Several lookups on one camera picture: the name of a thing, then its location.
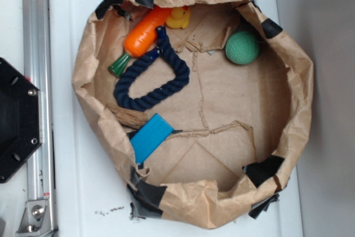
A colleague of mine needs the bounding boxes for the blue rectangular block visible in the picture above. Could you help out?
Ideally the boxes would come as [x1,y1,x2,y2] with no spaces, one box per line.
[128,113,174,165]

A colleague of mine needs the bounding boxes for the brown paper bag bin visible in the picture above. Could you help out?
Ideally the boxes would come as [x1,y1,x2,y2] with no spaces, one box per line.
[72,0,313,229]

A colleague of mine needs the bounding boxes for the brown wooden stick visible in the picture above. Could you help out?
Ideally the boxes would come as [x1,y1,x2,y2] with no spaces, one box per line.
[107,104,149,129]

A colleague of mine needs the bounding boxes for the orange toy carrot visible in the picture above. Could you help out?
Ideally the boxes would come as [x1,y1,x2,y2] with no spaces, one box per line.
[108,6,172,77]

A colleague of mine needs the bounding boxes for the green textured ball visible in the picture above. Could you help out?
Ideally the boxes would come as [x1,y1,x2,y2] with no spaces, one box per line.
[225,31,260,65]

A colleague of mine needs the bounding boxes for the yellow rubber duck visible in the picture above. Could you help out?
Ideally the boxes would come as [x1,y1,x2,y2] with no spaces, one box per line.
[165,6,191,29]

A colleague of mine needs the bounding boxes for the navy blue rope loop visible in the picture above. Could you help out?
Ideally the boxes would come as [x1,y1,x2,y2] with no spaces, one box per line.
[114,26,190,111]

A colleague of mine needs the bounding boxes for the aluminium extrusion rail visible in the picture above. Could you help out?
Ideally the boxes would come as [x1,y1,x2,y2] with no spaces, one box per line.
[23,0,58,236]

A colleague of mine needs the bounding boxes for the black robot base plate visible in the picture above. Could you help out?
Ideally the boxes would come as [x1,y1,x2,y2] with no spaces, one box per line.
[0,58,41,184]

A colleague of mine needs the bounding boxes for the metal corner bracket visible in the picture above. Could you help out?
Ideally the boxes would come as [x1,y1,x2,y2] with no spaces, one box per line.
[16,199,53,236]

